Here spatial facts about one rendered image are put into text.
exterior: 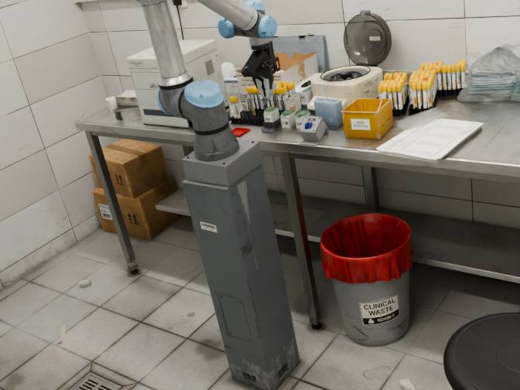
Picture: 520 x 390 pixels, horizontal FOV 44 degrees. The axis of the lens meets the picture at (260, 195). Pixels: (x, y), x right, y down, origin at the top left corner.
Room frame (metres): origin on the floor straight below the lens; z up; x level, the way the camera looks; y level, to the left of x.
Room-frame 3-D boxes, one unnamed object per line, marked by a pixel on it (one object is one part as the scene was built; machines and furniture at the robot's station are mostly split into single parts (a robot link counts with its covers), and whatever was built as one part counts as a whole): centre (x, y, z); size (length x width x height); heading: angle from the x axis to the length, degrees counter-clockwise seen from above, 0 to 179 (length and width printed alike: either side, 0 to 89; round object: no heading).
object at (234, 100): (2.46, -0.03, 0.93); 0.17 x 0.09 x 0.11; 49
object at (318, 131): (2.13, -0.24, 0.92); 0.13 x 0.07 x 0.08; 139
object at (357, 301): (2.14, -0.37, 0.22); 0.38 x 0.37 x 0.44; 49
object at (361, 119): (2.09, -0.42, 0.93); 0.13 x 0.13 x 0.10; 53
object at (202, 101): (1.99, 0.12, 1.12); 0.13 x 0.12 x 0.14; 39
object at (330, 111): (2.22, -0.31, 0.92); 0.10 x 0.07 x 0.10; 41
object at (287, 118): (2.28, -0.16, 0.91); 0.05 x 0.04 x 0.07; 139
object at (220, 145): (1.99, 0.11, 1.00); 0.15 x 0.15 x 0.10
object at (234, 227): (1.99, 0.11, 0.44); 0.20 x 0.20 x 0.87; 49
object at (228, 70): (2.99, 0.04, 0.94); 0.22 x 0.12 x 0.13; 53
